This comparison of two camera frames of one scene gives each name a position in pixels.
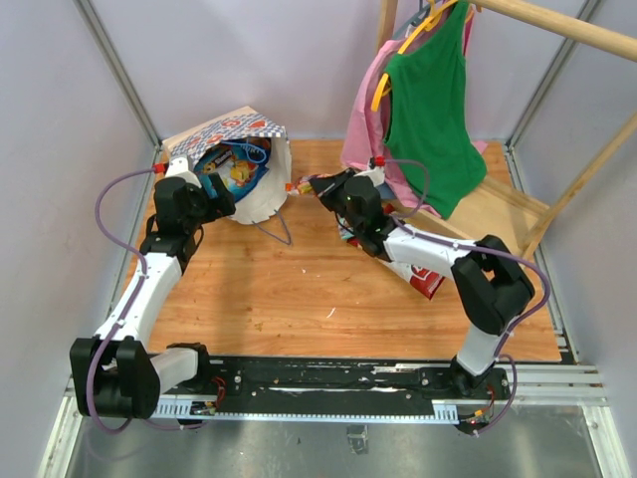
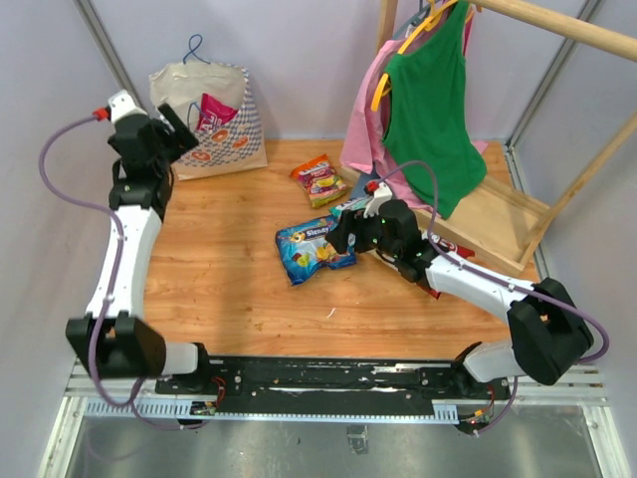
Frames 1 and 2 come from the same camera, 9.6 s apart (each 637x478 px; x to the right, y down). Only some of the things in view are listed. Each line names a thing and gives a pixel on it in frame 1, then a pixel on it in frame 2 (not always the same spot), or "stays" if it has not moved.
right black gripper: (326, 187) -> (352, 224)
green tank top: (430, 126) stays
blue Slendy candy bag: (241, 161) -> (304, 250)
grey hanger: (405, 31) stays
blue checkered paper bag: (269, 195) -> (238, 145)
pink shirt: (364, 142) stays
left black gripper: (219, 206) -> (179, 133)
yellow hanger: (384, 84) stays
